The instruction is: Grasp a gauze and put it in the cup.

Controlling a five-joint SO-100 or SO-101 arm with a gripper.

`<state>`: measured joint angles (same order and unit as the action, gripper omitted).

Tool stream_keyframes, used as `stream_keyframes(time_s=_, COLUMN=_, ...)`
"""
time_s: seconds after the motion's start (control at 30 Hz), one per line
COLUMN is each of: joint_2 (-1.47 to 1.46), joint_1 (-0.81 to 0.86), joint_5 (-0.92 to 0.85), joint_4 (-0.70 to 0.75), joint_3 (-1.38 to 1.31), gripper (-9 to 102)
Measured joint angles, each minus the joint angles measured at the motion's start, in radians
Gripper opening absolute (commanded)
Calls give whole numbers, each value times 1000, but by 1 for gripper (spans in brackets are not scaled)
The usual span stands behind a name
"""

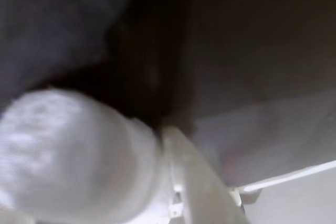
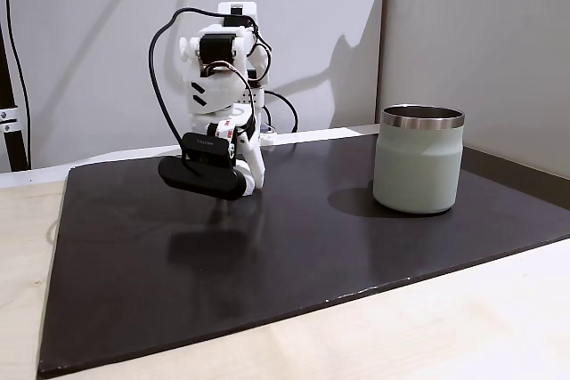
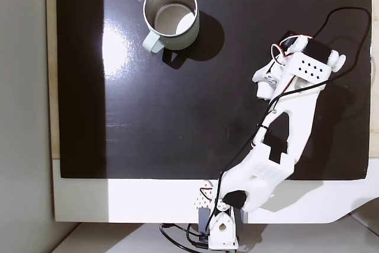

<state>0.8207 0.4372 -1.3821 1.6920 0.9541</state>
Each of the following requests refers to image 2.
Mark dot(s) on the pale green steel-rimmed cup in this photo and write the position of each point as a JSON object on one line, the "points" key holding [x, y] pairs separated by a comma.
{"points": [[417, 166]]}

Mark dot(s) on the black table mat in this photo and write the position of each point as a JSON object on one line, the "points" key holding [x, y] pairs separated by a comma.
{"points": [[187, 264]]}

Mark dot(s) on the black stand with white bracket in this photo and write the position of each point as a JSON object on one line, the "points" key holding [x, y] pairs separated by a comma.
{"points": [[10, 99]]}

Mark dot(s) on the black oval webcam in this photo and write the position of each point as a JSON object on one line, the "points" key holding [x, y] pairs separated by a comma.
{"points": [[202, 171]]}

